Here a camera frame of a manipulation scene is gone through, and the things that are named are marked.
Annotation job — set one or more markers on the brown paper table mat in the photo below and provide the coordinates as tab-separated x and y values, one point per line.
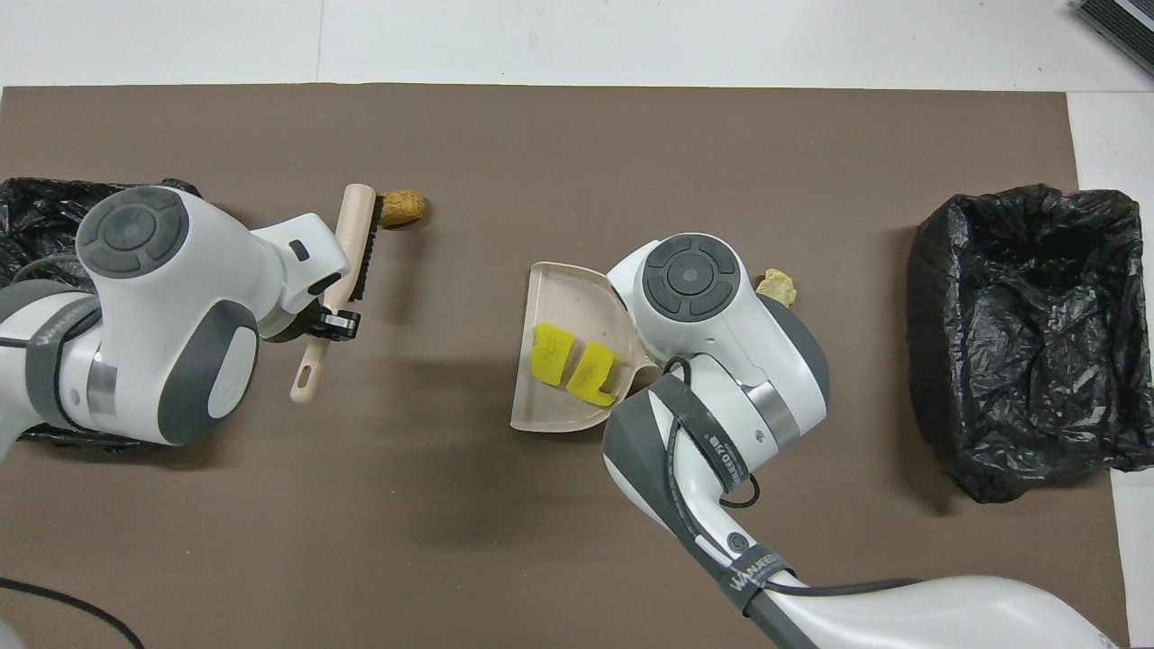
451	559

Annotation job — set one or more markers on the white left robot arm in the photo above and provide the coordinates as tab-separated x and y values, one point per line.
153	361

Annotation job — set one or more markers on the tall beige foam chunk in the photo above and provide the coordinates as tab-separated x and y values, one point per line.
780	287

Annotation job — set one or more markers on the notched yellow sponge piece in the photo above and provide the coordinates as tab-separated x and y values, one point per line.
593	374

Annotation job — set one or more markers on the orange-brown sponge lump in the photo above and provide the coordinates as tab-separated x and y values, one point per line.
403	208

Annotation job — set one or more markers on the dark grey ribbed panel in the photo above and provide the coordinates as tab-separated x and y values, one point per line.
1127	22

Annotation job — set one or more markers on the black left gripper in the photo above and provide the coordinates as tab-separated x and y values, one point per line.
288	326

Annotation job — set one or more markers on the beige hand brush black bristles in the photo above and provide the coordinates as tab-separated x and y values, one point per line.
356	216

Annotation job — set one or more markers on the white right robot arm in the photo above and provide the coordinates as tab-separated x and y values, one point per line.
721	361

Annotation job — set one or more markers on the bin with black bag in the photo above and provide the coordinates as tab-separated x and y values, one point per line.
1019	379
36	207

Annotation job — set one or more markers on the beige plastic dustpan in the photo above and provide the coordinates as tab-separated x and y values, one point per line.
550	297

